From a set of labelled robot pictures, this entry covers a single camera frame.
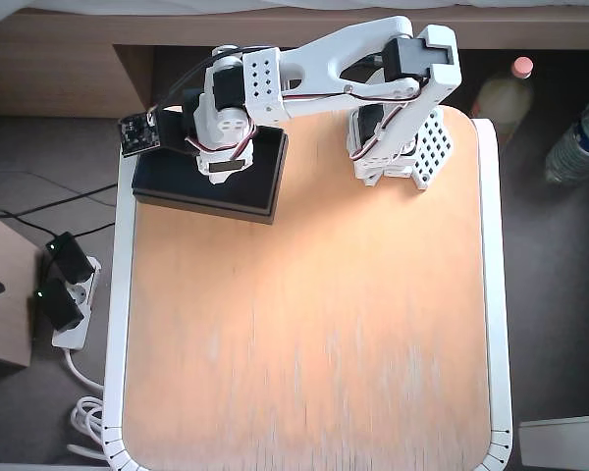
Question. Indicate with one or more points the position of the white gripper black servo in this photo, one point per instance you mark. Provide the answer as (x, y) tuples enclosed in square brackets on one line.
[(224, 167)]

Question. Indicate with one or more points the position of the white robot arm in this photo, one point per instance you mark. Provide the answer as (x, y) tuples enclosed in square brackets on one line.
[(363, 59)]

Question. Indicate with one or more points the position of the black cardboard box bin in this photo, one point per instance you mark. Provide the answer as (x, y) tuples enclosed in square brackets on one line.
[(255, 186)]

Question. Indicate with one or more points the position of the black power adapter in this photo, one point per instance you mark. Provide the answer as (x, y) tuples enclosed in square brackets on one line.
[(59, 304), (71, 257)]

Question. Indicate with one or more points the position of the white power strip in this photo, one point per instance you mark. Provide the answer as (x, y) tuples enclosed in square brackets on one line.
[(81, 294)]

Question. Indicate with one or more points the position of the brown cardboard box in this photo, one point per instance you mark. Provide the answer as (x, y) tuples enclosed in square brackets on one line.
[(5, 319)]

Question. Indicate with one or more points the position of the yellow bottle pink cap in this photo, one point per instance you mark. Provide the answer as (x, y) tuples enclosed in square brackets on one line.
[(505, 98)]

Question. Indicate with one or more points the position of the clear plastic water bottle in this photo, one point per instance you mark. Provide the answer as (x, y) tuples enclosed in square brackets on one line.
[(574, 142)]

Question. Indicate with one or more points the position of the white box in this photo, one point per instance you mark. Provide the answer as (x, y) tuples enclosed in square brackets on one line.
[(564, 441)]

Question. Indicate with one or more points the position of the black camera circuit board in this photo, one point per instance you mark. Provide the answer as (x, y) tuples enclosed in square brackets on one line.
[(140, 133)]

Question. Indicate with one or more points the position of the brown wooden bed frame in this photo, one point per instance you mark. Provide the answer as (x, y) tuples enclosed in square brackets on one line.
[(54, 73)]

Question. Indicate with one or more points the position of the white table frame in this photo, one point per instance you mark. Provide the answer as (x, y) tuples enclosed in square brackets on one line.
[(120, 294)]

